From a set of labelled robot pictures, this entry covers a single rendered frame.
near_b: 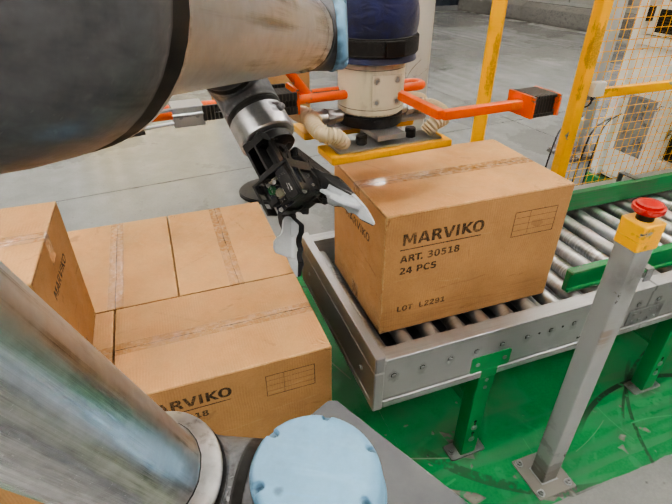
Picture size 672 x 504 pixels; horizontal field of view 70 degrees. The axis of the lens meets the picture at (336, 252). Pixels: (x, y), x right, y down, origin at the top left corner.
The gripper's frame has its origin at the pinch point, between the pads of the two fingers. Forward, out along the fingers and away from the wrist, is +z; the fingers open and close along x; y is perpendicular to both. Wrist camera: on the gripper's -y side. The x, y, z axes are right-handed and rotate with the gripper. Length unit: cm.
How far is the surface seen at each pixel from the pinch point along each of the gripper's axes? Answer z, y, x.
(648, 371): 73, -161, 16
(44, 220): -52, -8, -72
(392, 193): -20, -62, -7
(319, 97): -44, -39, -3
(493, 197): -5, -73, 14
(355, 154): -27.4, -41.6, -3.5
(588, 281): 29, -119, 19
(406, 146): -25, -52, 6
